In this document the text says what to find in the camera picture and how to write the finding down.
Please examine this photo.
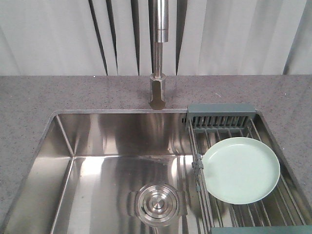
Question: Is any stainless steel faucet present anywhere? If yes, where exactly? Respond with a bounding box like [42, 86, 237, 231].
[149, 0, 169, 110]

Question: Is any steel and teal dish rack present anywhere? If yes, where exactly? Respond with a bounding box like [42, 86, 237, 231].
[184, 104, 312, 234]

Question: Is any round steel sink drain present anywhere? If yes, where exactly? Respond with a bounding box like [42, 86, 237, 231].
[127, 183, 188, 227]

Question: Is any light green round plate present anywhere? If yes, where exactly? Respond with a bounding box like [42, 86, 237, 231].
[202, 137, 281, 205]

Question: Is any white pleated curtain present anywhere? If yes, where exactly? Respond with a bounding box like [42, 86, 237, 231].
[0, 0, 312, 76]

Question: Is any stainless steel sink basin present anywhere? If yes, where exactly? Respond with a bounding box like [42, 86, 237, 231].
[4, 109, 312, 234]

